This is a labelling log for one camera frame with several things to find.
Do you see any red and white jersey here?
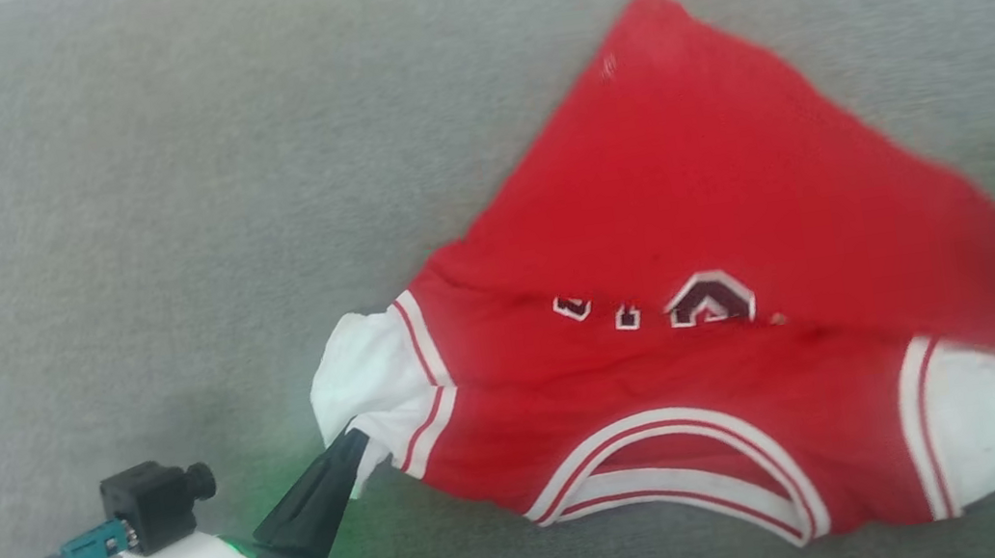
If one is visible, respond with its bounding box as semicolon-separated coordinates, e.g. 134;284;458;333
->
259;0;995;558

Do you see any grey fabric sofa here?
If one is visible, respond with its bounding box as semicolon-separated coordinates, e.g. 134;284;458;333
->
0;0;995;558

